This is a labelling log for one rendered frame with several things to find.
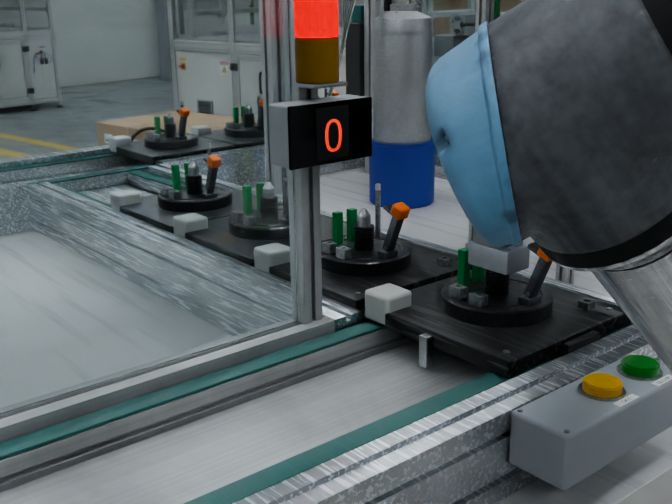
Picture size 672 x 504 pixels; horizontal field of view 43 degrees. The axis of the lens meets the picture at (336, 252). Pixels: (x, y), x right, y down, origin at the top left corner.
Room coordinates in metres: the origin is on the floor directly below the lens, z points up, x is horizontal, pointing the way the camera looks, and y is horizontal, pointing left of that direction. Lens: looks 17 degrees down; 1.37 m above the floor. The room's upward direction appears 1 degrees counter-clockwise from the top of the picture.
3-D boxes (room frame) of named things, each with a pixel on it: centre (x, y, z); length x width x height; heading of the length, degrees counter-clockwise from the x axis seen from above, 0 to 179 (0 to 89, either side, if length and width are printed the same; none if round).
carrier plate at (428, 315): (1.03, -0.20, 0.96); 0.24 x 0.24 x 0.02; 39
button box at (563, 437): (0.81, -0.27, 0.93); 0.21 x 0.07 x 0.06; 129
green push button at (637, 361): (0.86, -0.33, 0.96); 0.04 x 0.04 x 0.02
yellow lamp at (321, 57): (1.00, 0.02, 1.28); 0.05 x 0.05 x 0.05
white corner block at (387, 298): (1.05, -0.07, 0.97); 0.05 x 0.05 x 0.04; 39
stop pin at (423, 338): (0.95, -0.11, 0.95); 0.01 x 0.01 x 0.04; 39
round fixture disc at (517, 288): (1.03, -0.20, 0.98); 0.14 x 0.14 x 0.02
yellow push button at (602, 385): (0.81, -0.27, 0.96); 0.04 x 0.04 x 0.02
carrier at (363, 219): (1.23, -0.04, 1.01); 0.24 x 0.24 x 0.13; 39
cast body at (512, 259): (1.04, -0.20, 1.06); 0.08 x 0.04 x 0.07; 39
